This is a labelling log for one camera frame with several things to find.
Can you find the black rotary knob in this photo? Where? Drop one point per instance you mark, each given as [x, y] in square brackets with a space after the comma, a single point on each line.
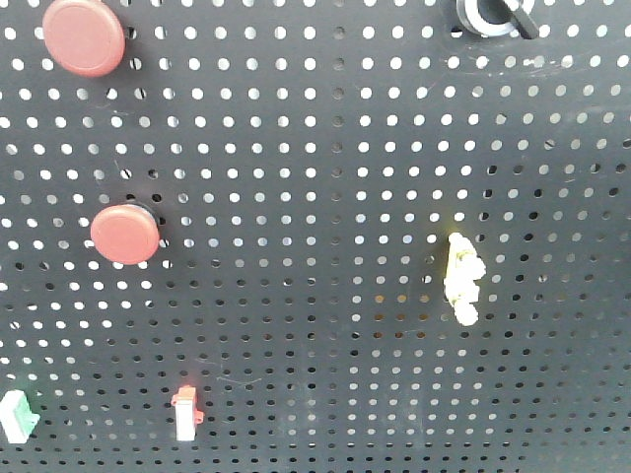
[498, 18]

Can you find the black perforated pegboard panel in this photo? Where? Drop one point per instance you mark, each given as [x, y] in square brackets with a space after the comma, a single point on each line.
[306, 162]

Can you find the lower red mushroom button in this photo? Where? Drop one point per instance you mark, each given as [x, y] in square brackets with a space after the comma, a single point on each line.
[125, 233]

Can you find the red mushroom button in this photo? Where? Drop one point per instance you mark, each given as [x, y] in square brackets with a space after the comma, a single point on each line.
[125, 233]
[84, 37]

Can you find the upper red mushroom button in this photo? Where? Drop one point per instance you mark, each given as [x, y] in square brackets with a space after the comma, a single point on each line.
[84, 37]

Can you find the yellow toggle switch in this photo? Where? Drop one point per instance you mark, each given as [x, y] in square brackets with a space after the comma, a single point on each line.
[464, 268]

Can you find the white red rocker switch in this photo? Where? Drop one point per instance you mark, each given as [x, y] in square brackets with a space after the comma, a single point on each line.
[187, 415]

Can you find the white green rocker switch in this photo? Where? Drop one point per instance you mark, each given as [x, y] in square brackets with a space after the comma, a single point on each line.
[18, 421]

